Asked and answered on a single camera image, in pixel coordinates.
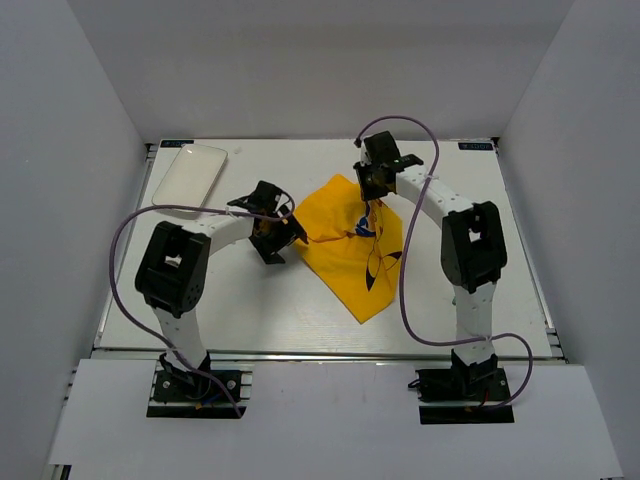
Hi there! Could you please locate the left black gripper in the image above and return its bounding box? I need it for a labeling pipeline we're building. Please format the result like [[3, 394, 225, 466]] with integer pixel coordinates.
[[251, 205, 307, 264]]

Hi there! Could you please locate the yellow pikachu cloth napkin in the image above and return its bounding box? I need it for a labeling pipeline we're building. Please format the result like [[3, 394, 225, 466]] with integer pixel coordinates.
[[294, 175, 404, 324]]

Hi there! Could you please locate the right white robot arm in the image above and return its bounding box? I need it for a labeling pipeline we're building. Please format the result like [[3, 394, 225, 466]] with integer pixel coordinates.
[[354, 131, 507, 399]]

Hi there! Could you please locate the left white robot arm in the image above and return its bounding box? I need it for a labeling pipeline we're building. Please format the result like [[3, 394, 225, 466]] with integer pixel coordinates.
[[134, 181, 308, 399]]

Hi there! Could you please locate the white rectangular plate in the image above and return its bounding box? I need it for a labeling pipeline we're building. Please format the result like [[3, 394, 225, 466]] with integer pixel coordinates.
[[151, 144, 228, 220]]

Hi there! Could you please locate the left blue table label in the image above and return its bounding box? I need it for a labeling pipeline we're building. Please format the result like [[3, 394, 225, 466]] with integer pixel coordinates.
[[159, 139, 194, 148]]

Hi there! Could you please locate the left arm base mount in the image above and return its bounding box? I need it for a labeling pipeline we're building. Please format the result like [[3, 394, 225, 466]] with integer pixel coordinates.
[[146, 353, 253, 420]]

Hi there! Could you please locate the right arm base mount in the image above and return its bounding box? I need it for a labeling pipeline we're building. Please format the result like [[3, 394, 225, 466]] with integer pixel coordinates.
[[408, 368, 515, 425]]

